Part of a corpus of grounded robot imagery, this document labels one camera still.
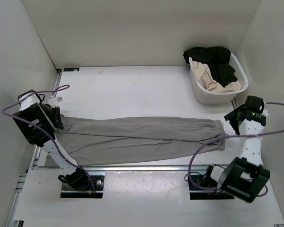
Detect grey trousers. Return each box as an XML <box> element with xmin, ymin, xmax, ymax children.
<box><xmin>56</xmin><ymin>116</ymin><xmax>226</xmax><ymax>166</ymax></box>

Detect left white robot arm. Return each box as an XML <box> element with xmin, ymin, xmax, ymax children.
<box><xmin>13</xmin><ymin>89</ymin><xmax>93</xmax><ymax>191</ymax></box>

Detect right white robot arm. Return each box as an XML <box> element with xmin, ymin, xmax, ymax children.
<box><xmin>203</xmin><ymin>96</ymin><xmax>270</xmax><ymax>203</ymax></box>

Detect beige trousers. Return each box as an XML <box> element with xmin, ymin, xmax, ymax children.
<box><xmin>193</xmin><ymin>61</ymin><xmax>241</xmax><ymax>93</ymax></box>

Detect black trousers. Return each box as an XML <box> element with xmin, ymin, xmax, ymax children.
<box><xmin>183</xmin><ymin>46</ymin><xmax>237</xmax><ymax>87</ymax></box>

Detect white laundry basket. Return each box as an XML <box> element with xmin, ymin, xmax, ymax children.
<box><xmin>189</xmin><ymin>52</ymin><xmax>249</xmax><ymax>105</ymax></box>

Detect black label sticker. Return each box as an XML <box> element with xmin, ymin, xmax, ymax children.
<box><xmin>63</xmin><ymin>68</ymin><xmax>80</xmax><ymax>72</ymax></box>

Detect right aluminium rail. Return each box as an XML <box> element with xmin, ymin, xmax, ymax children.
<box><xmin>231</xmin><ymin>98</ymin><xmax>238</xmax><ymax>109</ymax></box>

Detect aluminium rail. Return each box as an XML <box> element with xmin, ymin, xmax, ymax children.
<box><xmin>27</xmin><ymin>69</ymin><xmax>62</xmax><ymax>172</ymax></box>
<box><xmin>85</xmin><ymin>165</ymin><xmax>207</xmax><ymax>173</ymax></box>
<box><xmin>231</xmin><ymin>98</ymin><xmax>238</xmax><ymax>109</ymax></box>

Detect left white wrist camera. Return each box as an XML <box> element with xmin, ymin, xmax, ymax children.
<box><xmin>48</xmin><ymin>97</ymin><xmax>63</xmax><ymax>107</ymax></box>

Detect left aluminium rail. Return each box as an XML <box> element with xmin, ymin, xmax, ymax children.
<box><xmin>27</xmin><ymin>69</ymin><xmax>62</xmax><ymax>172</ymax></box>

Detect front aluminium rail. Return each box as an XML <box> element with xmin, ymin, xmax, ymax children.
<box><xmin>85</xmin><ymin>165</ymin><xmax>207</xmax><ymax>173</ymax></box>

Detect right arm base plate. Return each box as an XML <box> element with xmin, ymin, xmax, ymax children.
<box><xmin>184</xmin><ymin>172</ymin><xmax>234</xmax><ymax>200</ymax></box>

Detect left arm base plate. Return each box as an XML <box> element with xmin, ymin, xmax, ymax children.
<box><xmin>58</xmin><ymin>172</ymin><xmax>105</xmax><ymax>199</ymax></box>

